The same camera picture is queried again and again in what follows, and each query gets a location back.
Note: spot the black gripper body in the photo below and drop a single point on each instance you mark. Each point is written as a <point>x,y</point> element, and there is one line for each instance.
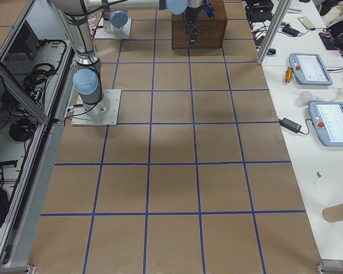
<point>190,17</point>

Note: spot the dark wooden drawer cabinet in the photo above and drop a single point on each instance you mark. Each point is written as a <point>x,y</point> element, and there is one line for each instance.
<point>211,31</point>

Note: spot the small blue clip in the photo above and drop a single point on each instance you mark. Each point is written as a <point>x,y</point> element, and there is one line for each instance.
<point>271,51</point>

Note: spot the black laptop charger brick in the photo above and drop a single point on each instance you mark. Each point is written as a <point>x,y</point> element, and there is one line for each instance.
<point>290,31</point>

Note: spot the gold cylindrical tool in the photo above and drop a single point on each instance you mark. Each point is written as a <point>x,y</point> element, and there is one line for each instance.
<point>288,75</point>

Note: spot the upper teach pendant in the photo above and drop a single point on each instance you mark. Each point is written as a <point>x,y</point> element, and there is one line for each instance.
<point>309,69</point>

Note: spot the teach pendant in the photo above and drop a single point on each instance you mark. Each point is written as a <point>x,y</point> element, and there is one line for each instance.
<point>327,118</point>
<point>309,69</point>

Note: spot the white light bulb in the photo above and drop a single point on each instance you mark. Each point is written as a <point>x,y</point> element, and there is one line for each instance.
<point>305,98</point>

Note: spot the black power brick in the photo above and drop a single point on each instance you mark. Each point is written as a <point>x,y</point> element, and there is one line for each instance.
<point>290,125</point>

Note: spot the lower teach pendant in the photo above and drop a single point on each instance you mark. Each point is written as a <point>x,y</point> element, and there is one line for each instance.
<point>327,118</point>

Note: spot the cardboard tube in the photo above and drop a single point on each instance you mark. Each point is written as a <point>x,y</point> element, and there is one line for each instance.
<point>333,214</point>

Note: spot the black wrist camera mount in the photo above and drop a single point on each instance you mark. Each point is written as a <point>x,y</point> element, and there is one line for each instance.
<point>209,9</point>

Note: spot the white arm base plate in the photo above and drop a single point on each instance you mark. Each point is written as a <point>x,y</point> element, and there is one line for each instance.
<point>104,113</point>
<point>110,32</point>

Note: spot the aluminium frame post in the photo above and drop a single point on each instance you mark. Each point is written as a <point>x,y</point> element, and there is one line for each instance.
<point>277,19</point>

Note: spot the aluminium side rail frame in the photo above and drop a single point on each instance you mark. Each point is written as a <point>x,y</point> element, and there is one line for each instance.
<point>35,58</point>

